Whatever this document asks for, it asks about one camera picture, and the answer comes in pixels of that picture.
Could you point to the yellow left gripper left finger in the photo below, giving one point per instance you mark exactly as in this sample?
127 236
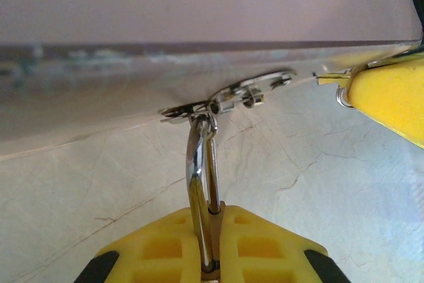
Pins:
159 250

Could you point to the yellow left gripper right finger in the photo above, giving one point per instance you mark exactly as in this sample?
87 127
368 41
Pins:
265 250

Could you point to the pink flat box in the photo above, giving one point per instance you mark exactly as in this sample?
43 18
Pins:
132 14

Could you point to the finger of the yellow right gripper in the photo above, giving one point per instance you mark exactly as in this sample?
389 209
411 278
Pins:
391 97

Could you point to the silver metal hasp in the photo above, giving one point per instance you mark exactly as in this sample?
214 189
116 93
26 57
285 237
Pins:
232 92

